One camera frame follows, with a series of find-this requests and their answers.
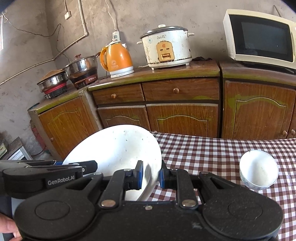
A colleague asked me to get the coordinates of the white shallow bowl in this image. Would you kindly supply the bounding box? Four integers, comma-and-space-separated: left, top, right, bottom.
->
63, 125, 162, 201

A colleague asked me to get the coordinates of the blue white porcelain bowl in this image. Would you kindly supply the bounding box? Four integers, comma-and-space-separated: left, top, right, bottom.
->
239, 150, 279, 190

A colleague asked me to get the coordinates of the person left hand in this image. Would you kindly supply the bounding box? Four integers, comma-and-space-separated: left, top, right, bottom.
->
0, 213, 23, 241

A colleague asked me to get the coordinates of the metal shelf cart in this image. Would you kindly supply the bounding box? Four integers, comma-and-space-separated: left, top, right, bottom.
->
1, 137, 33, 160

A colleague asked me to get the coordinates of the red white checkered tablecloth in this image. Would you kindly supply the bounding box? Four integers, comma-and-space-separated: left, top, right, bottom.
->
153, 132, 295, 240

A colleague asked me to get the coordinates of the brown wooden kitchen cabinet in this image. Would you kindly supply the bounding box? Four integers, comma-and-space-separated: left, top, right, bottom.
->
28, 60, 295, 159

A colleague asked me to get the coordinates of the steel pot on cooker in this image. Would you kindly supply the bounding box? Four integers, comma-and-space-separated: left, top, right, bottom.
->
64, 52, 101, 89

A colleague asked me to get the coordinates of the orange electric kettle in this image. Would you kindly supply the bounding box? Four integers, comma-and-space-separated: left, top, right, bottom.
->
99, 41, 134, 78

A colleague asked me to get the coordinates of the white rice cooker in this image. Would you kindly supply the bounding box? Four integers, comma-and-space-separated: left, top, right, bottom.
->
137, 24, 194, 70

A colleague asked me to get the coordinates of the cream microwave oven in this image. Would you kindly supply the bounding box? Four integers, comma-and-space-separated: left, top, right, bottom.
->
223, 9, 295, 70

